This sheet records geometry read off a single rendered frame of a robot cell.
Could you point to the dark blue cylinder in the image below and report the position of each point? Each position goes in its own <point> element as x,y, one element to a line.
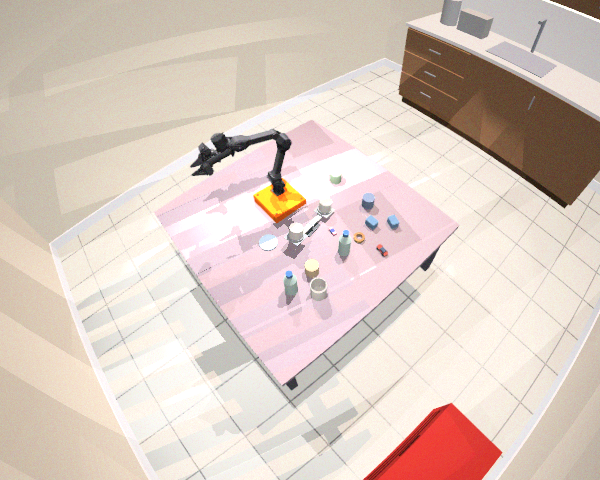
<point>368,201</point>

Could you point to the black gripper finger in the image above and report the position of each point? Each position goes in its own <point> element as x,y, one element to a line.
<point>200,171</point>
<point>198,162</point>

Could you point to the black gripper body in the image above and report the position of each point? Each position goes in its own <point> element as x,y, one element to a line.
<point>209,163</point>

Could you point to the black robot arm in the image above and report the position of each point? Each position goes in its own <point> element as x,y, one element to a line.
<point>231,144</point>

